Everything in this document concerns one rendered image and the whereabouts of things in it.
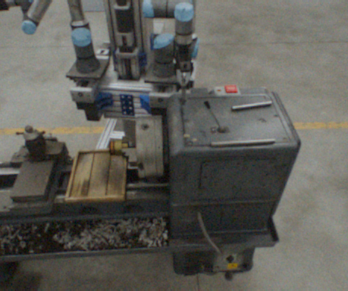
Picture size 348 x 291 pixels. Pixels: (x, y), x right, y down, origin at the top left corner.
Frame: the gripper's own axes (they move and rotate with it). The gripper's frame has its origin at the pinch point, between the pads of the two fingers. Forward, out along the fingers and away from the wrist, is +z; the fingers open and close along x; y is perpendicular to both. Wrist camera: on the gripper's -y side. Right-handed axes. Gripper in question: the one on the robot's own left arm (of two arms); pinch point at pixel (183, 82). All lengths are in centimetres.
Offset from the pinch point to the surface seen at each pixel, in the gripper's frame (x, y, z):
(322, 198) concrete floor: -123, 22, 138
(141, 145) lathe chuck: 21.6, -22.5, 18.2
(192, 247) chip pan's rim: -2, -42, 81
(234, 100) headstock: -26.6, 0.6, 12.3
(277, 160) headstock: -40, -33, 23
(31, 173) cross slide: 80, -15, 41
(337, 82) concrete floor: -214, 193, 139
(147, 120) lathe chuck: 18.3, -9.0, 14.2
